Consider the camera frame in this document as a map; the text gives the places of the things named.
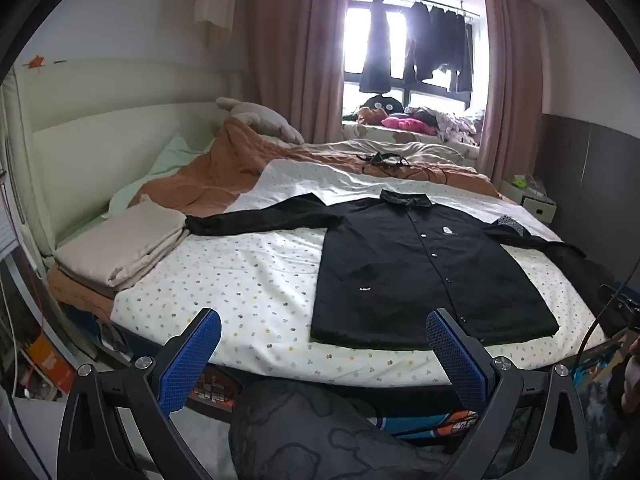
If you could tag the pink cloth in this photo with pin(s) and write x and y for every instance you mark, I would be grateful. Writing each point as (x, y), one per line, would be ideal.
(405, 124)

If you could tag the person's patterned trouser leg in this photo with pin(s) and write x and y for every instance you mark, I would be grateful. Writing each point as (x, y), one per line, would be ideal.
(300, 430)

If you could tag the folded beige bedding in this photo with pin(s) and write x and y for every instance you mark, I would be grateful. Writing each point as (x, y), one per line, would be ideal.
(125, 240)

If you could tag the beige striped blanket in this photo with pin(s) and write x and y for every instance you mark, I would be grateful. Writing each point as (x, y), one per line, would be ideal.
(350, 147)

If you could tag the grey patterned cloth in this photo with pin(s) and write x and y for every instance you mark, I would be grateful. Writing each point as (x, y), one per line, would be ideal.
(512, 225)

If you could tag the metal clothes rail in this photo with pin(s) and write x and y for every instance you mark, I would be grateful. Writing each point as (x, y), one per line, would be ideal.
(430, 2)

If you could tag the white nightstand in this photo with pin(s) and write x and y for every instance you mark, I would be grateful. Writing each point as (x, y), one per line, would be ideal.
(532, 200)

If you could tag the black button-up shirt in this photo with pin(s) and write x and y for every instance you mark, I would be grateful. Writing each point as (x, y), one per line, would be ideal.
(425, 270)

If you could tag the small orange sticker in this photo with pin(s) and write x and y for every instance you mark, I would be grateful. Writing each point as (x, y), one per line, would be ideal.
(37, 61)

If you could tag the light green pillow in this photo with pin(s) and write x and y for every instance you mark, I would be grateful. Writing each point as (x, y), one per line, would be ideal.
(170, 160)

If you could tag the window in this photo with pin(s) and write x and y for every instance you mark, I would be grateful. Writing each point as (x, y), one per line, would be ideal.
(400, 35)

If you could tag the pile of floral clothes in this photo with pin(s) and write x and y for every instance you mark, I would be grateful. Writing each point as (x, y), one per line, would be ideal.
(457, 125)

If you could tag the grey plush toy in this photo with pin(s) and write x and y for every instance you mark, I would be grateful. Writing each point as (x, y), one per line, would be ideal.
(265, 117)

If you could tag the black plush with white eyes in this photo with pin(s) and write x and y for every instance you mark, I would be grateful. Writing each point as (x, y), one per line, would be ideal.
(382, 102)

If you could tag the brown plush toy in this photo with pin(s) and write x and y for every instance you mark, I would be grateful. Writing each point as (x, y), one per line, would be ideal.
(370, 116)

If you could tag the person's right hand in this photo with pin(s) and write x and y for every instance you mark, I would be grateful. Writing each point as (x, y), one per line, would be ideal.
(632, 375)

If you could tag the orange box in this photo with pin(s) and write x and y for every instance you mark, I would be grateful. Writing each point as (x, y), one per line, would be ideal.
(47, 365)

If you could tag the wide pink curtain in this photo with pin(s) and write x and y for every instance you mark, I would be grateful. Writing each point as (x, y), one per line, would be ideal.
(290, 50)

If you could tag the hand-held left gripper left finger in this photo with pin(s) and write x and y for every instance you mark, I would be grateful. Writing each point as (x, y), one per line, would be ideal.
(192, 355)

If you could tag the dark hanging garment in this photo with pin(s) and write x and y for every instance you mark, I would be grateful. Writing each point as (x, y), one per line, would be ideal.
(419, 40)
(452, 45)

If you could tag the white floral bedsheet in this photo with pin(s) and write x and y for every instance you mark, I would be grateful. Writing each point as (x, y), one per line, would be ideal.
(240, 280)

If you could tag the long dark hanging coat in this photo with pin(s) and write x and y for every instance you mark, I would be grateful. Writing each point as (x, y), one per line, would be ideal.
(376, 55)

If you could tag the orange quilt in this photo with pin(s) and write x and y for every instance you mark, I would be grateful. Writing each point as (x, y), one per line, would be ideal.
(235, 170)

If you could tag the narrow pink curtain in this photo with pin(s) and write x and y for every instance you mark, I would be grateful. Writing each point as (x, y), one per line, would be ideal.
(510, 85)

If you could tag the cream padded headboard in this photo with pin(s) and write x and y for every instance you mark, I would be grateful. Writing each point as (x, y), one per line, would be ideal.
(100, 125)

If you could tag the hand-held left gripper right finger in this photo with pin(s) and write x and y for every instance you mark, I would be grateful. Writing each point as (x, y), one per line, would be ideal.
(457, 355)

